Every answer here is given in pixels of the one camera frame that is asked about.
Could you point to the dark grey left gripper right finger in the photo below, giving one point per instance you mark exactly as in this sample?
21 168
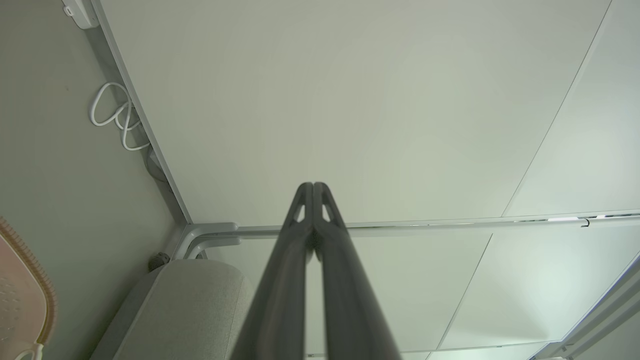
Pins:
350 300

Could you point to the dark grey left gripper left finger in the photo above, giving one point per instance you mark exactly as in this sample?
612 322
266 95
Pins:
280 280

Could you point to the grey fabric sofa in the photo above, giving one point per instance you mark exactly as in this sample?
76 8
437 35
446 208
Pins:
190 310

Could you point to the grey partition foot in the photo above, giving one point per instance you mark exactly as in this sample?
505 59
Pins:
220 241
210 227

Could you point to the black caster wheel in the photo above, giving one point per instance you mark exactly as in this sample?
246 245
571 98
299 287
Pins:
159 261

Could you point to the large white partition panel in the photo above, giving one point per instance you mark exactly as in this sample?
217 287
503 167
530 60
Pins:
350 100

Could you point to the beige perforated laundry basket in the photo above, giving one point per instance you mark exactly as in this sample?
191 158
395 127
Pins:
20 300

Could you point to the white plastic adapter box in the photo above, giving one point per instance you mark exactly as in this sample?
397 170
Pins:
82 12

